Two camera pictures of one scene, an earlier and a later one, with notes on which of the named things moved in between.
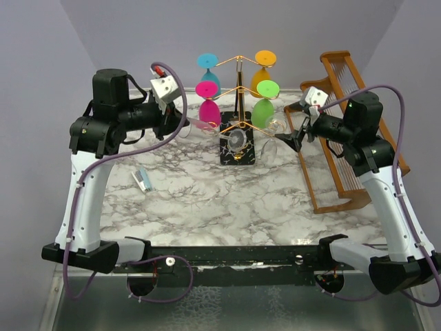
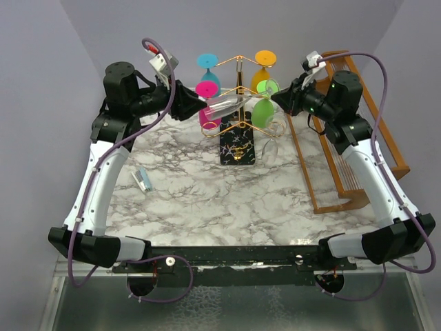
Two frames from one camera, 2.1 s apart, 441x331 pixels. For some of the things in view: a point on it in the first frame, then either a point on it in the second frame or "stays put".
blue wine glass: x=209 y=61 stays put
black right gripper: x=294 y=139 -> x=289 y=98
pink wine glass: x=209 y=112 stays put
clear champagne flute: x=275 y=125 stays put
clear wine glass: x=192 y=129 -> x=222 y=105
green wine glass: x=262 y=112 stays put
